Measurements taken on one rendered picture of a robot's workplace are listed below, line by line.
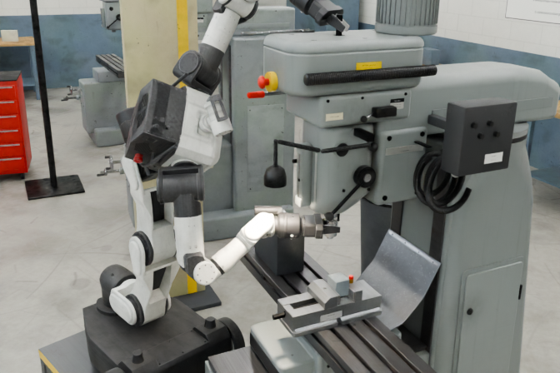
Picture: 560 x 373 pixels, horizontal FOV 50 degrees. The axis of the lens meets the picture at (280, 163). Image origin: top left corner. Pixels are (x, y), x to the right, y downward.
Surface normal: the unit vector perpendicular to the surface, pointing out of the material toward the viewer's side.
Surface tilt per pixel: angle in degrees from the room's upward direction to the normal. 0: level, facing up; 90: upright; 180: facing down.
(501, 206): 90
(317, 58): 90
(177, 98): 59
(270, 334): 0
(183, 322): 0
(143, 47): 90
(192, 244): 75
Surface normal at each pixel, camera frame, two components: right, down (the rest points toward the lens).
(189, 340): 0.02, -0.95
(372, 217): -0.71, 0.28
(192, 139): 0.59, -0.29
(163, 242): 0.67, 0.10
